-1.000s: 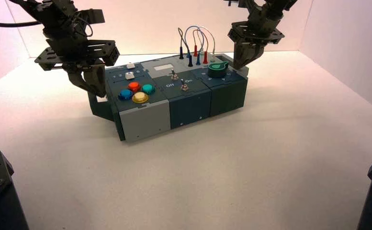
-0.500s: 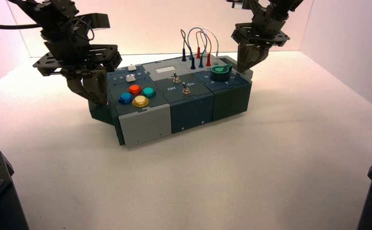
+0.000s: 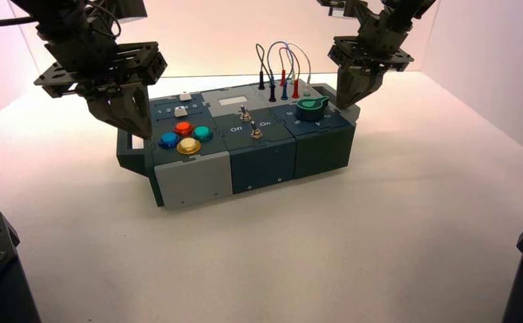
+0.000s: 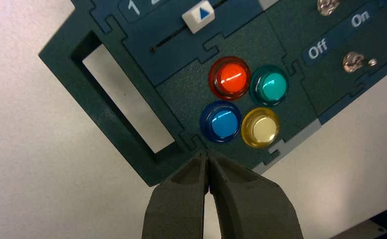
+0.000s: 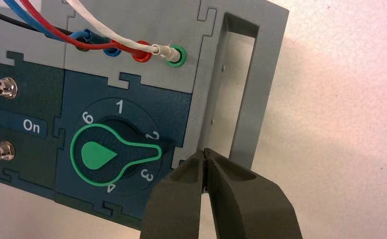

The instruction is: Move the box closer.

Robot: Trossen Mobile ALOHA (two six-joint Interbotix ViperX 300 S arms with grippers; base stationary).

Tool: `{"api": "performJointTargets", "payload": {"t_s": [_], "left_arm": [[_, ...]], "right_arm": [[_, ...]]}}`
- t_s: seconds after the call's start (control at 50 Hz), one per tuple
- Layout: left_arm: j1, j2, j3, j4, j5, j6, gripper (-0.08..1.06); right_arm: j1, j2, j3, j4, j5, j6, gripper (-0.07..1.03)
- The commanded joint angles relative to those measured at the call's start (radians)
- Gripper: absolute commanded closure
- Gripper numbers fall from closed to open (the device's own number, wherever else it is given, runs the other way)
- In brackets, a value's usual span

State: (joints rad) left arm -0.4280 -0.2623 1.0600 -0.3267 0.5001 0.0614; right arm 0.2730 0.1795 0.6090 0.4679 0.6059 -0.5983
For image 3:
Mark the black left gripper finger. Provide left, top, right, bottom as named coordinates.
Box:
left=86, top=91, right=126, bottom=126
left=114, top=84, right=153, bottom=140

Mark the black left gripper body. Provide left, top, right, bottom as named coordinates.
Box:
left=34, top=31, right=168, bottom=99

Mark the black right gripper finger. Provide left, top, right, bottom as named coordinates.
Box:
left=336, top=65, right=360, bottom=110
left=352, top=69, right=384, bottom=106

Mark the teal round push button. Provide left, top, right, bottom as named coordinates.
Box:
left=192, top=126, right=213, bottom=143

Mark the dark teal grey control box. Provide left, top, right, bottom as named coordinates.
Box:
left=116, top=82, right=361, bottom=209

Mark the red banana plug jumper cable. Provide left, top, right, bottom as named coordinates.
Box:
left=278, top=46, right=300, bottom=100

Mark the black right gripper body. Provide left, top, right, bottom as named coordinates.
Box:
left=328, top=17, right=415, bottom=72

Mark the blue round push button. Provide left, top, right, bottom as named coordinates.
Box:
left=158, top=131, right=181, bottom=150

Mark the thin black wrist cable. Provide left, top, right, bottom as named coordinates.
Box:
left=87, top=0, right=122, bottom=39

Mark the green black rotary knob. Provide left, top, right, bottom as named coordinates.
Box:
left=295, top=96, right=330, bottom=123

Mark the white banana plug jumper cable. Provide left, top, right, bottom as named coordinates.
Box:
left=287, top=43, right=312, bottom=97

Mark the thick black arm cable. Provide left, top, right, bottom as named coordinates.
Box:
left=0, top=17, right=37, bottom=28

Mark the blue banana plug jumper cable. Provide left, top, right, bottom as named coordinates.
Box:
left=266, top=40, right=295, bottom=101

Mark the yellow round push button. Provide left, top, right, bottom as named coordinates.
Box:
left=176, top=137, right=202, bottom=155

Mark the black banana plug jumper cable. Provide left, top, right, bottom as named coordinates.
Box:
left=255, top=43, right=277, bottom=103

